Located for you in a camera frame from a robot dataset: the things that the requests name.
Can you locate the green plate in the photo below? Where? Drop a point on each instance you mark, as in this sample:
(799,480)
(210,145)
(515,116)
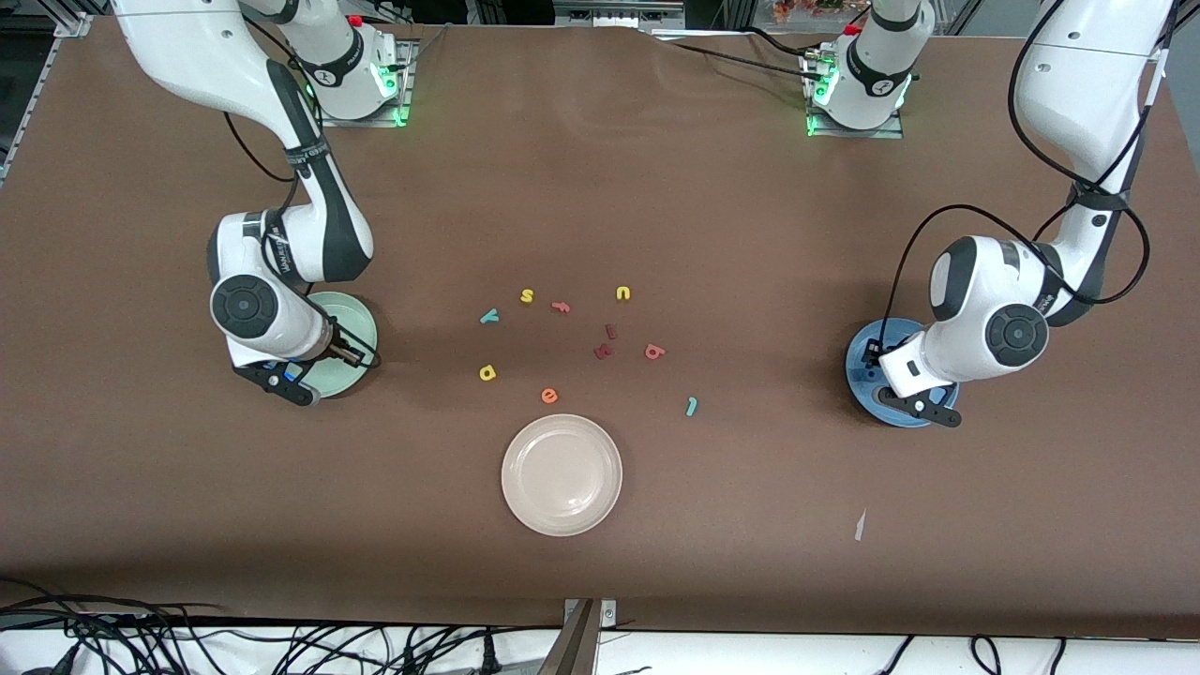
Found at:
(364,323)

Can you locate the orange flower decoration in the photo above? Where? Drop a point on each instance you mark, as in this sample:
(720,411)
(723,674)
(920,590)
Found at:
(806,7)

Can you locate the pink foam letter b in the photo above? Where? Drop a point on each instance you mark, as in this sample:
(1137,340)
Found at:
(654,352)

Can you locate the blue plate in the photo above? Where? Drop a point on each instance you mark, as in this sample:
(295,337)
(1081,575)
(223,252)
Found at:
(855,384)

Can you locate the brown table cover sheet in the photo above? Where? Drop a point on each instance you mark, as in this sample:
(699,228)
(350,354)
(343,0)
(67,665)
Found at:
(187,525)

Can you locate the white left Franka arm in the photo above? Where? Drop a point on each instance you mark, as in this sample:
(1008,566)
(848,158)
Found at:
(975,281)

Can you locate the grey tape scrap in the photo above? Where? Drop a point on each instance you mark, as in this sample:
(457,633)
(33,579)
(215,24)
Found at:
(860,525)

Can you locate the aluminium profile bar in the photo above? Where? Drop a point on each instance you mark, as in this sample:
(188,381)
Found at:
(567,652)

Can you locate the dark red foam letter r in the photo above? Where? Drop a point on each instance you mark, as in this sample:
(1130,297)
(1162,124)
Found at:
(603,352)

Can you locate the beige plate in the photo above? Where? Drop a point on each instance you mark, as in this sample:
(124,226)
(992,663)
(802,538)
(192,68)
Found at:
(562,475)

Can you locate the metal corner bracket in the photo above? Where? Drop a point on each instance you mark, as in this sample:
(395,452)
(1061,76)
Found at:
(608,614)

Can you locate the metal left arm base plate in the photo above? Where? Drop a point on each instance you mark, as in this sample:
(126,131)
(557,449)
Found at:
(858,134)

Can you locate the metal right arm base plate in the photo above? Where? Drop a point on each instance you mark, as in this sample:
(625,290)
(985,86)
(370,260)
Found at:
(375,122)

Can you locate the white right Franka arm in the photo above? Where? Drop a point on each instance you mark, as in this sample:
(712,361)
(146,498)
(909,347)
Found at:
(281,328)

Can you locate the grey metal equipment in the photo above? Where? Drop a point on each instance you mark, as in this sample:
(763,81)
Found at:
(600,14)

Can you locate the aluminium table edge rail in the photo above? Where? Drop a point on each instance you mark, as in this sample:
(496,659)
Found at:
(73,25)

